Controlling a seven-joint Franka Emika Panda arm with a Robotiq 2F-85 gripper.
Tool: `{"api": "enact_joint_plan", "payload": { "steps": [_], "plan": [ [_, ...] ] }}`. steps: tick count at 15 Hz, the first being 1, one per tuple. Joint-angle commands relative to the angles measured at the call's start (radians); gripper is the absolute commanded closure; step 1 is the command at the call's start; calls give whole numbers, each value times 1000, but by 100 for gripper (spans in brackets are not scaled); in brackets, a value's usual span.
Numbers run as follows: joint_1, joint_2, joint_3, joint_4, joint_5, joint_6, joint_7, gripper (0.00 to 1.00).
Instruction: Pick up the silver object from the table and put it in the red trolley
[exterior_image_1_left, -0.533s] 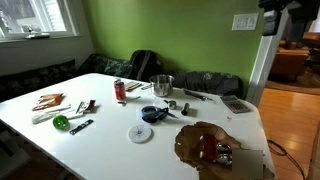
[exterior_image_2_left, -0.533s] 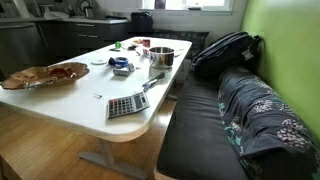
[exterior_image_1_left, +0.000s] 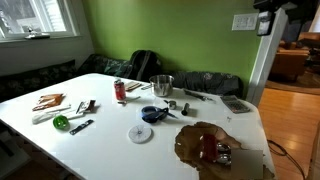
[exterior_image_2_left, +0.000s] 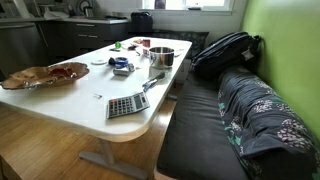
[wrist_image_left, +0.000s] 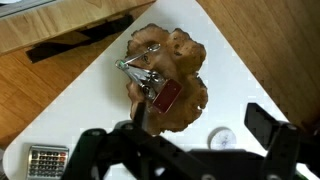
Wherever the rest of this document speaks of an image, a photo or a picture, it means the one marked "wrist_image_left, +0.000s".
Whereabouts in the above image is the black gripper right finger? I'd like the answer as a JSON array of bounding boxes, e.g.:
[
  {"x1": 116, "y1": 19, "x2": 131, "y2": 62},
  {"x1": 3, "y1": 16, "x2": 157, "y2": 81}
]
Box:
[{"x1": 244, "y1": 102, "x2": 303, "y2": 180}]

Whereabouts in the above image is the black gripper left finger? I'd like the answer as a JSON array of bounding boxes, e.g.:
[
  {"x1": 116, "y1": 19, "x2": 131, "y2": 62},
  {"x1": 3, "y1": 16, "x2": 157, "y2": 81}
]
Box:
[{"x1": 61, "y1": 101, "x2": 189, "y2": 180}]

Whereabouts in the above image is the small red toy trolley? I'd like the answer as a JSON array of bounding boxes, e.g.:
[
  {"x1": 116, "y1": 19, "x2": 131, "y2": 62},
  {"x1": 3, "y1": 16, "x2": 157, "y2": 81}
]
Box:
[{"x1": 151, "y1": 78, "x2": 184, "y2": 114}]

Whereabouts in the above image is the grey desk calculator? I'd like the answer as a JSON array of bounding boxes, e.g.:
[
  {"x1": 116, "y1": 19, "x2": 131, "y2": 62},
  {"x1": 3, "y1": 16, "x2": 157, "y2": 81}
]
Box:
[{"x1": 25, "y1": 144, "x2": 70, "y2": 180}]

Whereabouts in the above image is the round white disc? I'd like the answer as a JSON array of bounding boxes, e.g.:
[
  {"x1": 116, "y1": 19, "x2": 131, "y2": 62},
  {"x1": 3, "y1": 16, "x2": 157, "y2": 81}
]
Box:
[{"x1": 208, "y1": 127, "x2": 238, "y2": 151}]

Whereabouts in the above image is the dark floor bar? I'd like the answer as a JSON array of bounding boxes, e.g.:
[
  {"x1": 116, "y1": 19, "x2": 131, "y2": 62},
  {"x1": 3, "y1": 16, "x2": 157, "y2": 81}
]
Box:
[{"x1": 25, "y1": 14, "x2": 134, "y2": 64}]

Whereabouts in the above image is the burl wood slab board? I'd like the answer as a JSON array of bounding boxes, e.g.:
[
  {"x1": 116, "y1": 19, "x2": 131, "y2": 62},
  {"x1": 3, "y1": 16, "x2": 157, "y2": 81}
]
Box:
[{"x1": 124, "y1": 23, "x2": 209, "y2": 136}]

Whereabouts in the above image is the light wooden furniture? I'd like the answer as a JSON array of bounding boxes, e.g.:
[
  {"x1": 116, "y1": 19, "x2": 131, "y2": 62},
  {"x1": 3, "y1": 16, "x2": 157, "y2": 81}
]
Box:
[{"x1": 0, "y1": 0, "x2": 156, "y2": 56}]

